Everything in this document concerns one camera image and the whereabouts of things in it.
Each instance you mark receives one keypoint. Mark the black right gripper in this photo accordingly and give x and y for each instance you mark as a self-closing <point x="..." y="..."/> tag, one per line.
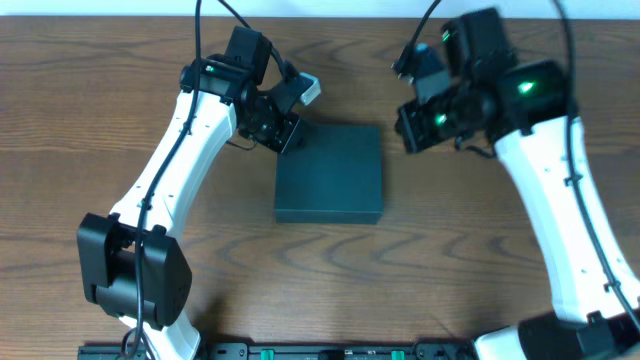
<point x="409" y="126"/>

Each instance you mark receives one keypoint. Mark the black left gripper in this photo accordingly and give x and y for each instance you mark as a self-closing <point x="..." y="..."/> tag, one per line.
<point x="282" y="132"/>

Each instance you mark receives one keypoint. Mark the black rectangular box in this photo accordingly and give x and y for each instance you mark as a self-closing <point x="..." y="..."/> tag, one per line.
<point x="334" y="177"/>

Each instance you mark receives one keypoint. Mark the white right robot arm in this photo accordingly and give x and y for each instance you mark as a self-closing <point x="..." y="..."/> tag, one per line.
<point x="523" y="111"/>

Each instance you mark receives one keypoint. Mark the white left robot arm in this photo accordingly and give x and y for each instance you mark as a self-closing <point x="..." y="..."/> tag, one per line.
<point x="132" y="265"/>

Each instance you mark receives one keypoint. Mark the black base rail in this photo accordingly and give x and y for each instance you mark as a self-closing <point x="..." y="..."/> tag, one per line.
<point x="430" y="350"/>

